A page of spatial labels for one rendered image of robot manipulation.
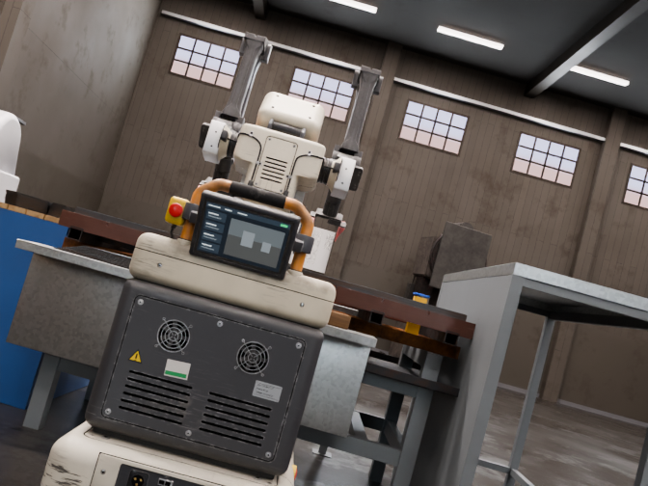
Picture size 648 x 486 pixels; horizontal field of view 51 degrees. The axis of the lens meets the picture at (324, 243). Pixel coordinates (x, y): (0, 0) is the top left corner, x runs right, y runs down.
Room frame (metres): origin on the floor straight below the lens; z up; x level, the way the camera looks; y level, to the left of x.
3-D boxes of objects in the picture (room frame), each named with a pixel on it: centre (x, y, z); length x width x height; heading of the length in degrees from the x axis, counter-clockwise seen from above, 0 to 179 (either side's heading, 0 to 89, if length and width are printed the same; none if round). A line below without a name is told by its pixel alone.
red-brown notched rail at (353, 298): (2.58, 0.18, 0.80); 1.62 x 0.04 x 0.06; 89
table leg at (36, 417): (2.65, 0.88, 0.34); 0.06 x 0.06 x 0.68; 89
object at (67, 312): (2.54, 0.38, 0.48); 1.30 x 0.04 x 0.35; 89
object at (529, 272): (2.86, -0.94, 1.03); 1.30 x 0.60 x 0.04; 179
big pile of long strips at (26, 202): (3.24, 1.19, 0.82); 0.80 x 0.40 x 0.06; 179
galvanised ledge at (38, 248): (2.46, 0.38, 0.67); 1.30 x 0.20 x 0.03; 89
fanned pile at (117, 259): (2.50, 0.73, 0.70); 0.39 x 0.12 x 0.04; 89
